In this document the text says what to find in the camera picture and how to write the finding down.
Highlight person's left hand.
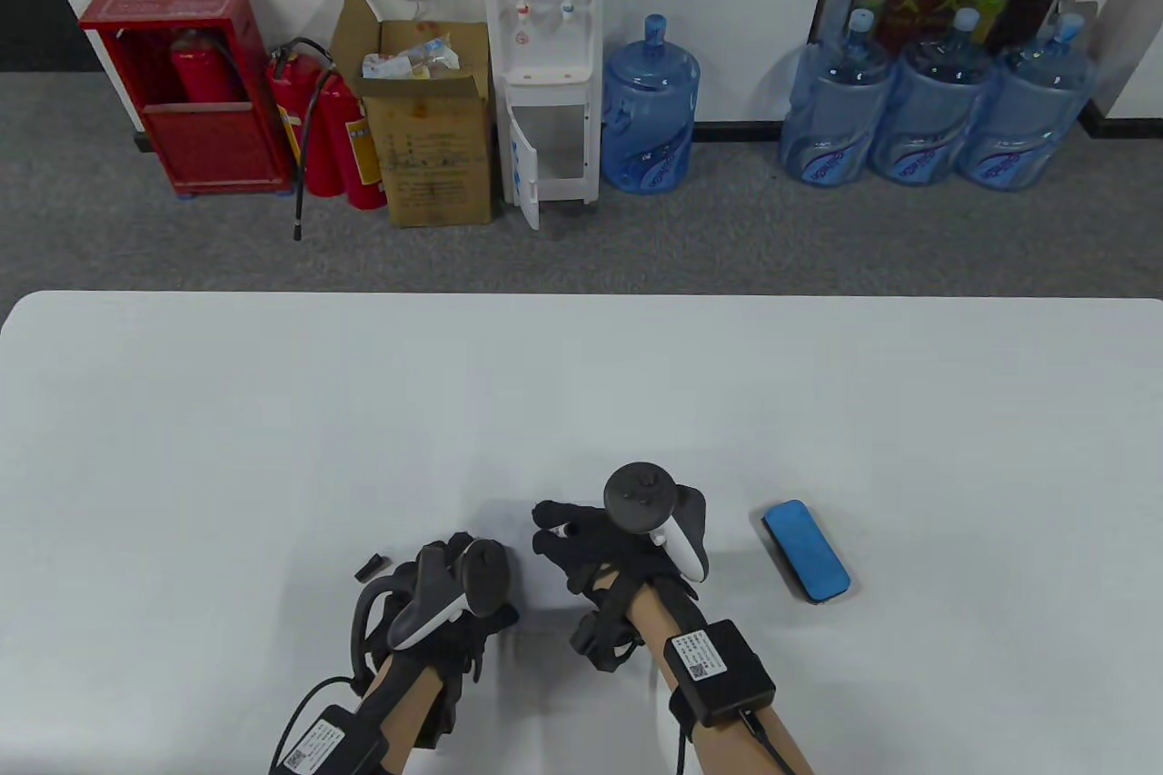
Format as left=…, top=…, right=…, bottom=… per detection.
left=363, top=532, right=522, bottom=681

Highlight person's right hand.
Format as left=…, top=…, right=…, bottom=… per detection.
left=532, top=499, right=706, bottom=609

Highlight person's right forearm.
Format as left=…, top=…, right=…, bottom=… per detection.
left=627, top=584, right=815, bottom=775

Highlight person's left forearm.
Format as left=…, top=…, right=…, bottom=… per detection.
left=363, top=643, right=457, bottom=775

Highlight blue whiteboard eraser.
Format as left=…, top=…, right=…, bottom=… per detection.
left=761, top=499, right=853, bottom=605

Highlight left black white controller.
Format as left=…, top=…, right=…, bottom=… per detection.
left=388, top=539, right=511, bottom=651

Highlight black white controller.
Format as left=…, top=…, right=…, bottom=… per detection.
left=388, top=539, right=511, bottom=651
left=604, top=462, right=709, bottom=584

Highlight right black white controller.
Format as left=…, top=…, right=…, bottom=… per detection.
left=604, top=462, right=709, bottom=584

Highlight right wrist black sensor box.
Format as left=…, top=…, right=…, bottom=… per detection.
left=663, top=621, right=779, bottom=729

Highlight wrist black sensor box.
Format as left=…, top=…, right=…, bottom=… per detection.
left=663, top=621, right=779, bottom=729
left=273, top=704, right=388, bottom=775

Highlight left wrist black sensor box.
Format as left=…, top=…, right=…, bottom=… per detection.
left=273, top=704, right=388, bottom=775

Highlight red fire extinguisher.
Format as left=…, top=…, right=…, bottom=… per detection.
left=323, top=71, right=389, bottom=212
left=266, top=37, right=352, bottom=243
left=171, top=30, right=248, bottom=105

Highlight brown cardboard box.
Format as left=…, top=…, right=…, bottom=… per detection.
left=330, top=0, right=497, bottom=229

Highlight blue water jug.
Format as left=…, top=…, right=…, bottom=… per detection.
left=870, top=7, right=997, bottom=188
left=956, top=12, right=1101, bottom=193
left=601, top=14, right=702, bottom=195
left=780, top=8, right=897, bottom=188

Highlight red fire extinguisher cabinet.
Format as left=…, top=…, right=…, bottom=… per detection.
left=78, top=0, right=297, bottom=199

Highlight plastic trash wrappers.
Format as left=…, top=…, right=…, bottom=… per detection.
left=362, top=36, right=463, bottom=82

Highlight white water dispenser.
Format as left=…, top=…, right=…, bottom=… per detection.
left=480, top=0, right=607, bottom=233

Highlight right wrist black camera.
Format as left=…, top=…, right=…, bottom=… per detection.
left=570, top=611, right=642, bottom=675

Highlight right black cable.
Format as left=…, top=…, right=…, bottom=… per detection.
left=677, top=707, right=793, bottom=775

